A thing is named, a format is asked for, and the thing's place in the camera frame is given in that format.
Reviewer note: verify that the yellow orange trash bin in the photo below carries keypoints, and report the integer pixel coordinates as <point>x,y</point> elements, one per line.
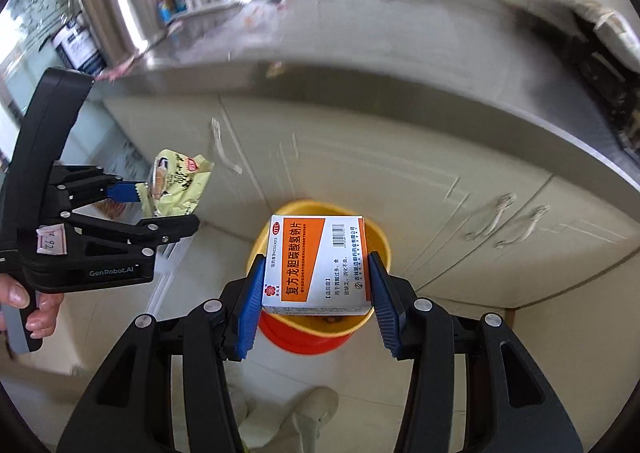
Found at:
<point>310,338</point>

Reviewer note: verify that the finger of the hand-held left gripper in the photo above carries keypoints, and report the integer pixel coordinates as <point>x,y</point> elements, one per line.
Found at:
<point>170,225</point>
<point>122,191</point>

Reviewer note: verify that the beige kitchen cabinet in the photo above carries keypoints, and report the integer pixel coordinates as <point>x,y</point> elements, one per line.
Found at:
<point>350,158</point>

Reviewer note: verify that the person's beige trouser leg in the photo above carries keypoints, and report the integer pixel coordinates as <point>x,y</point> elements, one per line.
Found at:
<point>300,423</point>

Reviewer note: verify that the black box white label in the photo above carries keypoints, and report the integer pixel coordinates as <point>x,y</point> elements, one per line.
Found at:
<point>75,50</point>

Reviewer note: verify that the black stove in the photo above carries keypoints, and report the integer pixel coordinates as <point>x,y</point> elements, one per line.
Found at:
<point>600,78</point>

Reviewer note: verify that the pink doily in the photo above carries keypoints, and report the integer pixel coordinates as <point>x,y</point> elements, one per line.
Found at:
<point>117,69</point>

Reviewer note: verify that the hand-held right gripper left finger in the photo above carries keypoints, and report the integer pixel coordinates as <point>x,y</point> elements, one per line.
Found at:
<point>250,308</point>

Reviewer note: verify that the yellow snack wrapper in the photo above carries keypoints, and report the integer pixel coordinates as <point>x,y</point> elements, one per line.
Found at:
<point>180,183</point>

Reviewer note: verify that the person's left hand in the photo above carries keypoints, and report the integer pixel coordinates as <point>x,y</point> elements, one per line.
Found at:
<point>45,308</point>

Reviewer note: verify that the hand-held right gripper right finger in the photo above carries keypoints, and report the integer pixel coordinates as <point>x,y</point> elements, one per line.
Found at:
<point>385,308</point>

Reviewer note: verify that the white rag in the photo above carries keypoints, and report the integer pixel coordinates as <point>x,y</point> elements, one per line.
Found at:
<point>610,33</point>

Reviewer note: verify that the white orange medicine box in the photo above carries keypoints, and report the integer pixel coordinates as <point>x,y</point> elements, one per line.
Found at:
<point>320,273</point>

